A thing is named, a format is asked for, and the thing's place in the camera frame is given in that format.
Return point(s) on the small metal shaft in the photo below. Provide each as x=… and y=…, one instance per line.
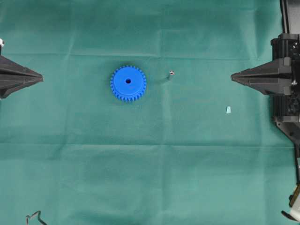
x=171, y=75

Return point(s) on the black frame rail top right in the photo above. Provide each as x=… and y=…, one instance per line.
x=290, y=16

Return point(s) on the white tape scrap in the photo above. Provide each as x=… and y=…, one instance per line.
x=228, y=110

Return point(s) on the green table cloth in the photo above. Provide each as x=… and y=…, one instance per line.
x=70, y=149

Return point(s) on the yellow white object bottom right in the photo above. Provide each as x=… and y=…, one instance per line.
x=294, y=204

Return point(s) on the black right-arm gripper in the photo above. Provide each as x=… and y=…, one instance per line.
x=280, y=77

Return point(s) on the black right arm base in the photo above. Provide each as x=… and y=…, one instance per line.
x=290, y=126

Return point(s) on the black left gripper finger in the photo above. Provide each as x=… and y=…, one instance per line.
x=12, y=83
x=8, y=67

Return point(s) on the blue plastic gear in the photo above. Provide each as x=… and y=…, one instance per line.
x=128, y=83

